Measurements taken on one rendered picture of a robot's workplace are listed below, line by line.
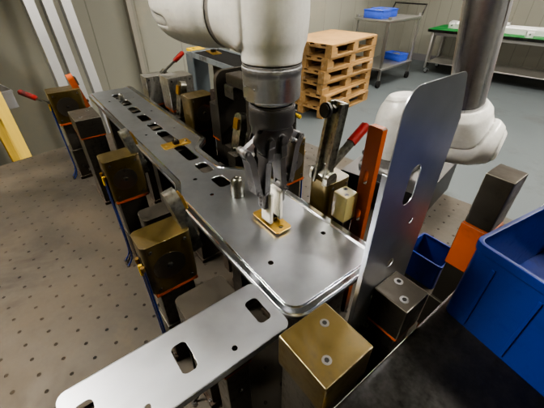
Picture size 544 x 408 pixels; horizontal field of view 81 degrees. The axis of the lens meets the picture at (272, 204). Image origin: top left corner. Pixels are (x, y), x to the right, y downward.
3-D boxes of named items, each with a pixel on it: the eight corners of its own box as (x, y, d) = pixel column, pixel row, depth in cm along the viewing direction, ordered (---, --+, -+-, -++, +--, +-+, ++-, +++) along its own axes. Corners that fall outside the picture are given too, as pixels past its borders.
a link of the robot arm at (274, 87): (229, 60, 48) (231, 99, 51) (265, 72, 42) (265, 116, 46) (276, 53, 52) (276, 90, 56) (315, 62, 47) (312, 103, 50)
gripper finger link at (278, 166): (266, 130, 56) (273, 128, 56) (271, 183, 63) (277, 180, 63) (281, 138, 53) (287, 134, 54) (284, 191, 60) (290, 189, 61)
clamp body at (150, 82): (156, 150, 159) (138, 74, 138) (179, 144, 165) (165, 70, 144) (162, 155, 154) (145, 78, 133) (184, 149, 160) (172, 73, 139)
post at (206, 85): (197, 147, 161) (184, 53, 136) (211, 143, 165) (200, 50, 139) (205, 152, 156) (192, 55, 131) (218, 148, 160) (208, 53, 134)
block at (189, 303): (184, 390, 68) (155, 307, 51) (231, 356, 74) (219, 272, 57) (200, 421, 63) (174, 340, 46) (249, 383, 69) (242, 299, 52)
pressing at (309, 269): (80, 96, 135) (78, 93, 135) (133, 87, 147) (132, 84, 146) (291, 329, 47) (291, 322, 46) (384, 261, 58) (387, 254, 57)
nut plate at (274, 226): (252, 214, 67) (252, 209, 66) (266, 206, 69) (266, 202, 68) (277, 235, 61) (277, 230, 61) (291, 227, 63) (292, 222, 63)
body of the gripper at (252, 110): (278, 89, 55) (277, 139, 61) (236, 99, 51) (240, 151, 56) (307, 100, 50) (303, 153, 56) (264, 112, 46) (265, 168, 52)
